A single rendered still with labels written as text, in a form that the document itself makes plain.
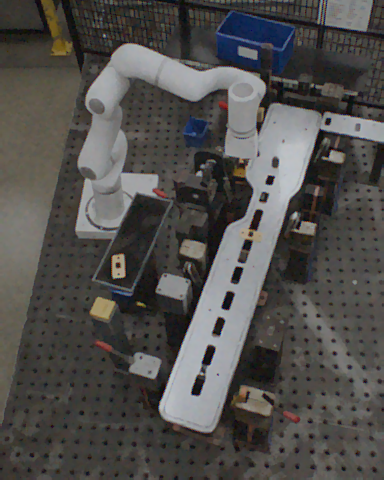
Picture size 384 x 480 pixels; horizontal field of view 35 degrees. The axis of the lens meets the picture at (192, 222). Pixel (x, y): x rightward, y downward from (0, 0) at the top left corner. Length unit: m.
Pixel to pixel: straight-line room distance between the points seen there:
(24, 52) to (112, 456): 3.21
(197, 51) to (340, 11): 0.63
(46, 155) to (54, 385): 1.92
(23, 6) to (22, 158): 1.10
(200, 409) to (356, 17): 1.68
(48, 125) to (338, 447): 2.76
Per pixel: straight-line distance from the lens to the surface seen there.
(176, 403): 1.94
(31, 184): 3.82
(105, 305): 1.93
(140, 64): 1.86
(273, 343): 1.98
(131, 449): 2.24
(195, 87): 1.82
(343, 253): 2.55
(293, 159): 2.42
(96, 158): 2.23
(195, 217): 2.16
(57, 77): 4.43
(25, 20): 4.57
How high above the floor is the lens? 2.84
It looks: 55 degrees down
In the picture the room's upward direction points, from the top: 6 degrees counter-clockwise
